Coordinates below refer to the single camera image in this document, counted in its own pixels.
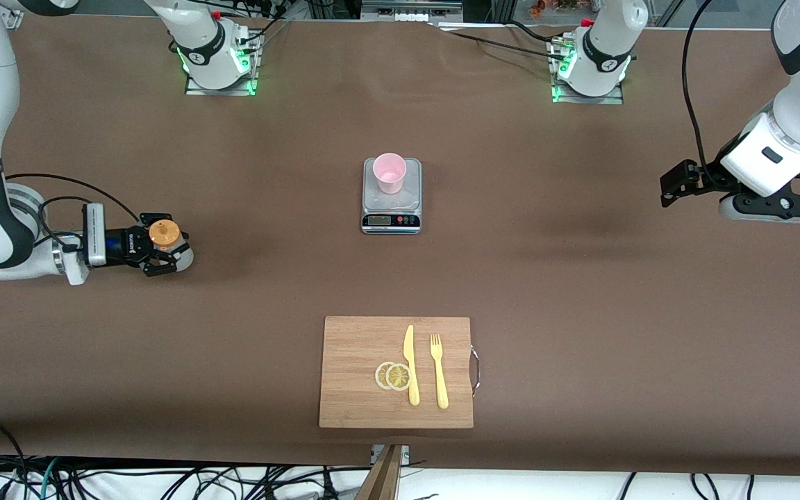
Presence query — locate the sauce bottle with orange cap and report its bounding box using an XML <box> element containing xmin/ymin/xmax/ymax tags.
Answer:
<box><xmin>148</xmin><ymin>219</ymin><xmax>195</xmax><ymax>273</ymax></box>

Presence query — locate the pink plastic cup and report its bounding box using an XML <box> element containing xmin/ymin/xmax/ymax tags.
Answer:
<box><xmin>372</xmin><ymin>153</ymin><xmax>408</xmax><ymax>195</ymax></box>

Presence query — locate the brown table cover sheet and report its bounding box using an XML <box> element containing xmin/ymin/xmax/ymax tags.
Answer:
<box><xmin>0</xmin><ymin>12</ymin><xmax>800</xmax><ymax>477</ymax></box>

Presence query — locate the wooden cutting board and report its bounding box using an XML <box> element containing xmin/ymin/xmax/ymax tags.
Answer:
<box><xmin>319</xmin><ymin>316</ymin><xmax>481</xmax><ymax>429</ymax></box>

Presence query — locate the silver digital kitchen scale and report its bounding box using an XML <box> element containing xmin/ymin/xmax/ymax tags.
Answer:
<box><xmin>361</xmin><ymin>158</ymin><xmax>423</xmax><ymax>235</ymax></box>

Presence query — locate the yellow plastic knife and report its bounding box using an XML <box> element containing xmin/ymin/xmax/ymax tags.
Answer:
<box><xmin>403</xmin><ymin>325</ymin><xmax>420</xmax><ymax>407</ymax></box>

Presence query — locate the yellow plastic fork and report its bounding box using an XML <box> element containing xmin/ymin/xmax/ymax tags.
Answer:
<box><xmin>430</xmin><ymin>333</ymin><xmax>449</xmax><ymax>410</ymax></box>

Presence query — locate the white power strip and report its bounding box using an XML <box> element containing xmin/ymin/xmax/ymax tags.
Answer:
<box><xmin>386</xmin><ymin>10</ymin><xmax>444</xmax><ymax>24</ymax></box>

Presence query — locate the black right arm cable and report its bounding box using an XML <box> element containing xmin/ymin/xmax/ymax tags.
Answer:
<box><xmin>4</xmin><ymin>174</ymin><xmax>142</xmax><ymax>251</ymax></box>

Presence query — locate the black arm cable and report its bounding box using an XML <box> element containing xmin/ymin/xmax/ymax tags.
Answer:
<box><xmin>4</xmin><ymin>174</ymin><xmax>142</xmax><ymax>251</ymax></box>
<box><xmin>681</xmin><ymin>0</ymin><xmax>717</xmax><ymax>167</ymax></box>

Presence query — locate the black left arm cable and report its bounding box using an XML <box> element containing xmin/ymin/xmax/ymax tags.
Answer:
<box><xmin>681</xmin><ymin>0</ymin><xmax>717</xmax><ymax>167</ymax></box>

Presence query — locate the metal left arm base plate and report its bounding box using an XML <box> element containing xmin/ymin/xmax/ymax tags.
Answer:
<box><xmin>551</xmin><ymin>42</ymin><xmax>625</xmax><ymax>105</ymax></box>

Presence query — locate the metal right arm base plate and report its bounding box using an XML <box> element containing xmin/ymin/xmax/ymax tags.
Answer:
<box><xmin>185</xmin><ymin>31</ymin><xmax>262</xmax><ymax>97</ymax></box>

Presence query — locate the black cable on table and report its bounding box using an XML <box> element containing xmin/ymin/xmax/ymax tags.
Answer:
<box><xmin>435</xmin><ymin>21</ymin><xmax>571</xmax><ymax>63</ymax></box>

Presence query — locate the teal floor cable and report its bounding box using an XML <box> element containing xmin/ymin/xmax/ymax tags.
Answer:
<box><xmin>37</xmin><ymin>457</ymin><xmax>62</xmax><ymax>500</ymax></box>

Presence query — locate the looped black floor cable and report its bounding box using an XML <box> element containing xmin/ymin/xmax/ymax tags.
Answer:
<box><xmin>690</xmin><ymin>474</ymin><xmax>722</xmax><ymax>500</ymax></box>

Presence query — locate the wooden post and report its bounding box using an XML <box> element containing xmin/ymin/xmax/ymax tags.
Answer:
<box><xmin>355</xmin><ymin>444</ymin><xmax>404</xmax><ymax>500</ymax></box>

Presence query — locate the metal corner bracket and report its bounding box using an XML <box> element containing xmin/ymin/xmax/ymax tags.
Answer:
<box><xmin>370</xmin><ymin>444</ymin><xmax>411</xmax><ymax>467</ymax></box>

